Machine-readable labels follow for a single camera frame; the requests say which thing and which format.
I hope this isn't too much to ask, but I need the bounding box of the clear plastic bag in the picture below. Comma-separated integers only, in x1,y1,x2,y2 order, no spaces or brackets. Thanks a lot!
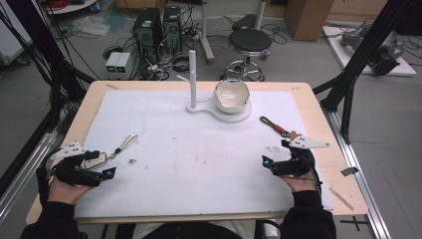
71,15,111,37

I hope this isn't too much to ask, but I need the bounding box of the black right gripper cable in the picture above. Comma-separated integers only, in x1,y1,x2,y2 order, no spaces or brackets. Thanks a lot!
293,148,323,197

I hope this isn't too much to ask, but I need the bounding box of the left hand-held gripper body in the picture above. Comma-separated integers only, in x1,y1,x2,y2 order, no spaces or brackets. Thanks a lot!
49,139,110,187

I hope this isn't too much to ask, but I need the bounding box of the brown strap keychain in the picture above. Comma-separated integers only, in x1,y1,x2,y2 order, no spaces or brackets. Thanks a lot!
259,116,303,140

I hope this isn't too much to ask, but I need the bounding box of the tangle of floor cables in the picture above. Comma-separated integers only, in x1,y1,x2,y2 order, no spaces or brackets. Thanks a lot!
137,49,202,83

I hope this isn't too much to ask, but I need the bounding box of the black round stool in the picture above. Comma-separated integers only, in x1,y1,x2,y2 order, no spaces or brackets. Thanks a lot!
226,27,274,83

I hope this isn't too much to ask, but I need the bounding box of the black metal frame strut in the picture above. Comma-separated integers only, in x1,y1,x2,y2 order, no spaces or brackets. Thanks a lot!
0,0,98,133
312,0,416,145

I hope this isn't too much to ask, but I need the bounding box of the grey device on floor board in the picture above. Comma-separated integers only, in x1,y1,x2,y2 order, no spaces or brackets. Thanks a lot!
339,23,406,77

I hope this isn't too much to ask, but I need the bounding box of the white foam mat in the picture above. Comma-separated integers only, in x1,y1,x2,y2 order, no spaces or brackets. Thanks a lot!
74,90,335,220

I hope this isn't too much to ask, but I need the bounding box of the white floor board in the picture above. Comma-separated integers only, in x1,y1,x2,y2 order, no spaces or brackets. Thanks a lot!
321,25,418,78

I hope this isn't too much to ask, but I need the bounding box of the wooden table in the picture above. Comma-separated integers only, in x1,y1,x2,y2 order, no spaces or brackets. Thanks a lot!
25,80,369,226

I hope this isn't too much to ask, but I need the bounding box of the person's left hand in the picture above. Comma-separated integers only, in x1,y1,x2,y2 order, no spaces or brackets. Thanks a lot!
47,175,95,206

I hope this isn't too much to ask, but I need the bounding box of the aluminium floor rail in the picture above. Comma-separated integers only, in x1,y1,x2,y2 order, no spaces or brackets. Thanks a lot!
0,131,58,222
322,108,393,239

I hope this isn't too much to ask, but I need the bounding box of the grey tape piece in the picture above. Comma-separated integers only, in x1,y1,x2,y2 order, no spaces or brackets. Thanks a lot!
340,166,360,177

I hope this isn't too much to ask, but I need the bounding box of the large black computer tower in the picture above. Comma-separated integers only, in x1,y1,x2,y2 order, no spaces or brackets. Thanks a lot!
131,7,164,65

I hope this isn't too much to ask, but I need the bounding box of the white ceramic bowl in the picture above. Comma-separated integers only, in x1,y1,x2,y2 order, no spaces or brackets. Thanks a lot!
213,79,251,115

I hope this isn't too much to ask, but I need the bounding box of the person's right hand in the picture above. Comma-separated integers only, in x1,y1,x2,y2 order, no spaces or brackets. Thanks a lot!
280,173,318,194

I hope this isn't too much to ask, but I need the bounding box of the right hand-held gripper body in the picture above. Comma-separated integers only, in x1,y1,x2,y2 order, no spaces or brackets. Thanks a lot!
271,134,331,177

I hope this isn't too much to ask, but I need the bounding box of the thin wooden stick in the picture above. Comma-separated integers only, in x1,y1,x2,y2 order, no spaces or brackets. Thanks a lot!
328,187,355,212

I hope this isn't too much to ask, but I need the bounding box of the person's dark lap clothing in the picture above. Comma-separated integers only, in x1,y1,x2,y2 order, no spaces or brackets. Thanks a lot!
113,220,267,239

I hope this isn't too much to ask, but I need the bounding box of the slim black computer tower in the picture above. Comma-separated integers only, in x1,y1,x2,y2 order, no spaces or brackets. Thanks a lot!
162,5,183,54

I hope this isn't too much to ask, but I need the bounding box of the grey bench power supply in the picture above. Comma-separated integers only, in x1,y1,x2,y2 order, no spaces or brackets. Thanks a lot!
105,51,121,80
114,52,132,81

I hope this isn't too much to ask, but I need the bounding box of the cardboard box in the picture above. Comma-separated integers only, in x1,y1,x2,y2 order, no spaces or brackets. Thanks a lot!
284,0,335,42

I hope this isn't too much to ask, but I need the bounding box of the white peg stand with base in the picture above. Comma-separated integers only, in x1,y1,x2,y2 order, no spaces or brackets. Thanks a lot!
176,49,253,124

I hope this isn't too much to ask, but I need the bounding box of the white desk leg with foot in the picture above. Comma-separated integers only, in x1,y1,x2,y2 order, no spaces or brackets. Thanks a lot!
198,0,216,65

